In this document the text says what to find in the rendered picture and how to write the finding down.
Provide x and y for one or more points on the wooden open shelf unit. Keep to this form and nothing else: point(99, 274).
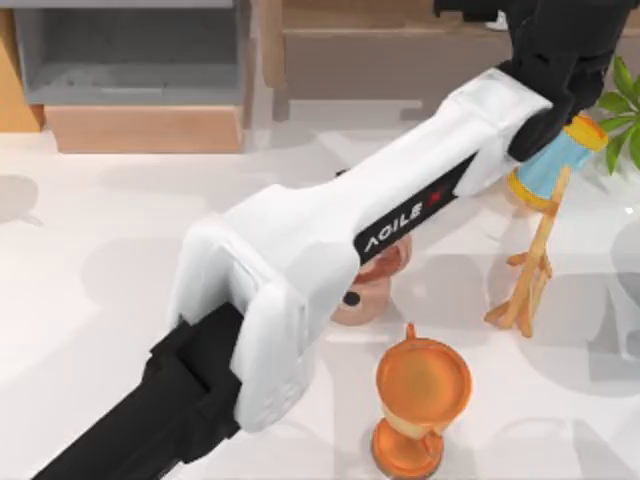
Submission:
point(360, 55)

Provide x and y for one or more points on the blue cup with yellow bands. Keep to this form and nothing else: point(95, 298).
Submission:
point(550, 167)

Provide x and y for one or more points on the green plant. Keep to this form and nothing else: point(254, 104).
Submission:
point(622, 110)

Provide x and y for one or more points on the pink round pot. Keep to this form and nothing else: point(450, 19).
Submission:
point(367, 295)

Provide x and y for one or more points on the pale wooden drawer front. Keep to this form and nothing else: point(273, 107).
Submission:
point(140, 127)

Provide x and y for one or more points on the orange trophy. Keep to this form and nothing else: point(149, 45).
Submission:
point(422, 380)

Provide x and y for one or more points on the wooden cupboard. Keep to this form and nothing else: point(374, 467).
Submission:
point(15, 75)

